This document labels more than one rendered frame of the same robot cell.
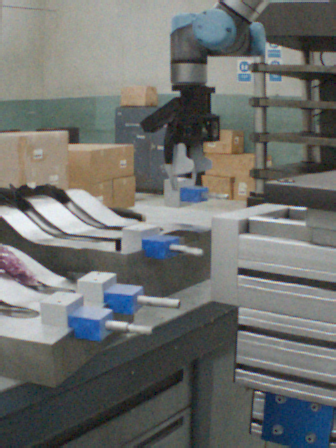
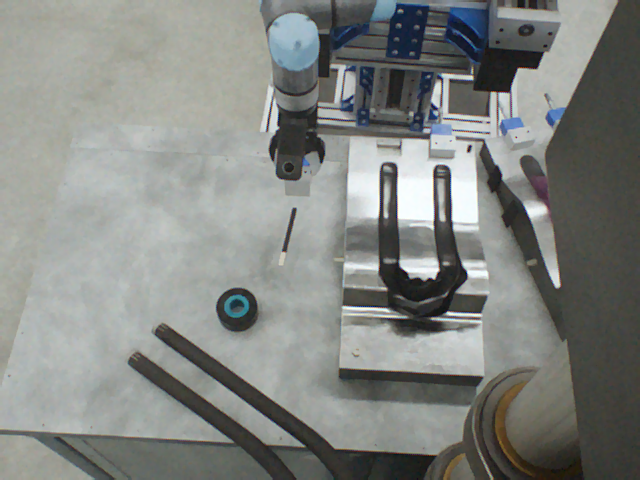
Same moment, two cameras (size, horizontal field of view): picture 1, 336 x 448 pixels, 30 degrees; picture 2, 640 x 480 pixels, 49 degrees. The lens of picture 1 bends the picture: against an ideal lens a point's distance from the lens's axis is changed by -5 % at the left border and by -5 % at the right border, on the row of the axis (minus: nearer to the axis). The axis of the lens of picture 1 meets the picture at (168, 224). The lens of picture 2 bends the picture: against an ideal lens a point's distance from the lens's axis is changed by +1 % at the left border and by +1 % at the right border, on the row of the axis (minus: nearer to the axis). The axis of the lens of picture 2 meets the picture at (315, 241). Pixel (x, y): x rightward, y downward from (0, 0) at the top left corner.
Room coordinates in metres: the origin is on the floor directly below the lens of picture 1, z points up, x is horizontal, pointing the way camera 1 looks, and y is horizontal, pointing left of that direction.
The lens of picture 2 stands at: (1.69, 0.65, 2.07)
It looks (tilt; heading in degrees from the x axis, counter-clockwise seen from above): 61 degrees down; 239
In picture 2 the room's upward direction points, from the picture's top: straight up
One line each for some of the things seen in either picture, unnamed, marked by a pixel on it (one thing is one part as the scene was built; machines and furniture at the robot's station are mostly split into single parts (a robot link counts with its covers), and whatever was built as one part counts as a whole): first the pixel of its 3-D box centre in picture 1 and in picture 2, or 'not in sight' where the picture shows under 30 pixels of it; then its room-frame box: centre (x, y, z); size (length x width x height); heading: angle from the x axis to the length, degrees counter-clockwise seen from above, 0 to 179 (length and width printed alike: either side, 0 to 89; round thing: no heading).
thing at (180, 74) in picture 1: (189, 75); (294, 88); (1.31, -0.04, 1.17); 0.08 x 0.08 x 0.05
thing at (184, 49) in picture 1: (190, 39); (294, 53); (1.31, -0.05, 1.25); 0.09 x 0.08 x 0.11; 70
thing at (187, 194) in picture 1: (198, 194); (299, 161); (1.29, -0.06, 0.93); 0.13 x 0.05 x 0.05; 55
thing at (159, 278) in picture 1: (64, 235); (411, 248); (1.19, 0.19, 0.87); 0.50 x 0.26 x 0.14; 55
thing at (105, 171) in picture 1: (61, 185); not in sight; (6.20, 1.03, 0.37); 1.20 x 0.82 x 0.74; 64
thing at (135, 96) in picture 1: (139, 96); not in sight; (8.59, 0.38, 1.26); 0.42 x 0.33 x 0.29; 56
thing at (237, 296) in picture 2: not in sight; (237, 309); (1.54, 0.11, 0.82); 0.08 x 0.08 x 0.04
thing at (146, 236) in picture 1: (166, 247); (440, 131); (0.99, 0.00, 0.89); 0.13 x 0.05 x 0.05; 55
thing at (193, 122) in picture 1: (192, 114); (297, 116); (1.30, -0.05, 1.09); 0.09 x 0.08 x 0.12; 56
